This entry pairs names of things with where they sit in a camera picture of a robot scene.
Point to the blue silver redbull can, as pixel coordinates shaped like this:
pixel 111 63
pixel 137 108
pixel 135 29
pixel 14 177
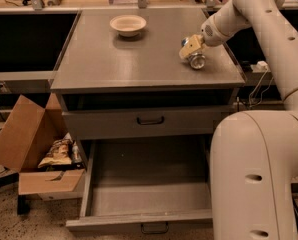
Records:
pixel 196 60

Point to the open cardboard box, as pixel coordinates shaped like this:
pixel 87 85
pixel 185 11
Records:
pixel 25 139

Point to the grey drawer cabinet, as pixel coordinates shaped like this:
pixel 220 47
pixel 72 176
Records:
pixel 101 70

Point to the white power strip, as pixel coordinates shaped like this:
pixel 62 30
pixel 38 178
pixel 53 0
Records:
pixel 260 66

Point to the white paper bowl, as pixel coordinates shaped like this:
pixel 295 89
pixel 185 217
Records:
pixel 128 25

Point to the closed grey top drawer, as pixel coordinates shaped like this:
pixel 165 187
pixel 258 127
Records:
pixel 147 122

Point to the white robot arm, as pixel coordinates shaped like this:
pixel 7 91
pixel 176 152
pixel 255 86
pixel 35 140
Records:
pixel 254 153

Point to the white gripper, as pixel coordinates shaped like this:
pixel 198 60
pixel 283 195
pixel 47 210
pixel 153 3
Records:
pixel 213 34

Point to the snack chip bag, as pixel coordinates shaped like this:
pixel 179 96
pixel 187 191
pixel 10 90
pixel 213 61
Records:
pixel 58 154

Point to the open grey middle drawer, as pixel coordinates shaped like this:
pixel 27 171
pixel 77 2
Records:
pixel 149 185

